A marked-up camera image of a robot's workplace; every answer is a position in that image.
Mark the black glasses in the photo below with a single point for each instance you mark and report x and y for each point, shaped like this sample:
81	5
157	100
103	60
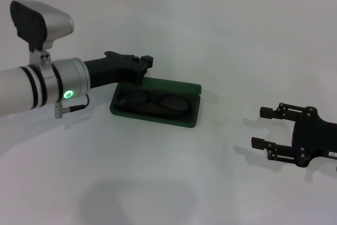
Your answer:
155	100

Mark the green glasses case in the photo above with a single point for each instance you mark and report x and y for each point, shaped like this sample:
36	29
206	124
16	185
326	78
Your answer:
173	84

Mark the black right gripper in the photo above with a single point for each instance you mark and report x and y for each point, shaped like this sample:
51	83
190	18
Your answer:
313	138

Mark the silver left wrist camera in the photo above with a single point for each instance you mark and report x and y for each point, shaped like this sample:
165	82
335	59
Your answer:
55	22

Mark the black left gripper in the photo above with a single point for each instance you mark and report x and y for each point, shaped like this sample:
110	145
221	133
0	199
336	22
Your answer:
113	69

